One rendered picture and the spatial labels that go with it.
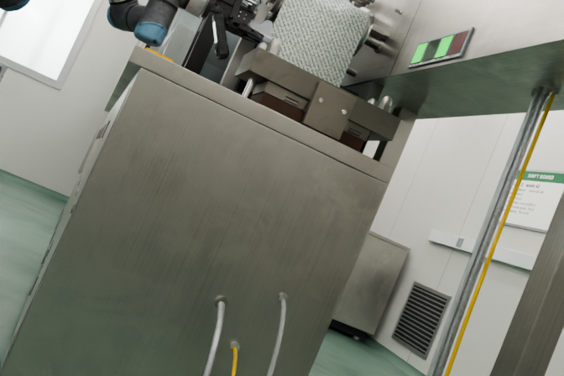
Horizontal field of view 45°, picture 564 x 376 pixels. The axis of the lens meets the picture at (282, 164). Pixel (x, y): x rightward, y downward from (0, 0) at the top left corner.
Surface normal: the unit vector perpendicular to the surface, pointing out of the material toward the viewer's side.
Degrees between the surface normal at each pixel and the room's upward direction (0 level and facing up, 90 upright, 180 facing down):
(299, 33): 90
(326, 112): 90
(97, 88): 90
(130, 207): 90
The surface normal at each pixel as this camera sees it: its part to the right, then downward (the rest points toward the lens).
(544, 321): 0.27, 0.04
